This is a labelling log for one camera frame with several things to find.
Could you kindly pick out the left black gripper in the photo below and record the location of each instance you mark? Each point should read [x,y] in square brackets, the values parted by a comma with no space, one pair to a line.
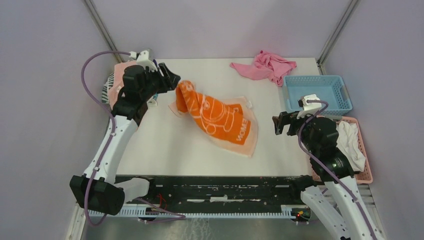
[168,82]

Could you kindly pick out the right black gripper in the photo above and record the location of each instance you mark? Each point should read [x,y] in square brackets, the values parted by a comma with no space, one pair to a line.
[285,118]

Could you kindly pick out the orange cartoon towel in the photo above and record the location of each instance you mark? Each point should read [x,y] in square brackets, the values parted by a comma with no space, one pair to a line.
[230,124]

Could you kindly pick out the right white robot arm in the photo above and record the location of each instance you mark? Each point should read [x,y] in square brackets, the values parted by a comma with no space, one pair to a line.
[351,219]

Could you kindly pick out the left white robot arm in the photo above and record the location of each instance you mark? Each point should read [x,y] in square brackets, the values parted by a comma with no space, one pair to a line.
[96,189]

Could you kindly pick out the light pink towel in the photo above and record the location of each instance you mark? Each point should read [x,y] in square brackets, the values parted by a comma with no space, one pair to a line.
[118,82]

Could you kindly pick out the pink crumpled towel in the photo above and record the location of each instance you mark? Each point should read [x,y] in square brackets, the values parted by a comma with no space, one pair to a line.
[266,65]

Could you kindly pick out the striped cloth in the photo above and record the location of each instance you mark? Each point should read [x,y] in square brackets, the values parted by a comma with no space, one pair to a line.
[106,87]

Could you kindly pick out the blue plastic basket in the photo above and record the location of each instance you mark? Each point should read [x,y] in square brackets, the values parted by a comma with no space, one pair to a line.
[329,88]

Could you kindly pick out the white cloth in basket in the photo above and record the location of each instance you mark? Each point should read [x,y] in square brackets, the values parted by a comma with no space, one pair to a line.
[347,143]

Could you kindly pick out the pink plastic basket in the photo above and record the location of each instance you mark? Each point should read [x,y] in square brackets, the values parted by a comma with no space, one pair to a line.
[321,136]

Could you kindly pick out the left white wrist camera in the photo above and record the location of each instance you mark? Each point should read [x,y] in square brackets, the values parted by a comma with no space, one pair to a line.
[145,58]

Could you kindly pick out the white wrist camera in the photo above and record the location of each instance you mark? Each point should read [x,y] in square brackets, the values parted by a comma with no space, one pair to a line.
[309,105]
[145,58]

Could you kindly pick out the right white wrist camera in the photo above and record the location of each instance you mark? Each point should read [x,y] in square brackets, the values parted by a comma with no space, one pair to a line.
[309,105]

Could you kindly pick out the white slotted cable duct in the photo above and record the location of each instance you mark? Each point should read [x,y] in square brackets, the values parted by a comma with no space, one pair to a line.
[144,211]

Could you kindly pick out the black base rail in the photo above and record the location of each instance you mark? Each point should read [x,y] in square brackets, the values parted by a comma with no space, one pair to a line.
[222,194]

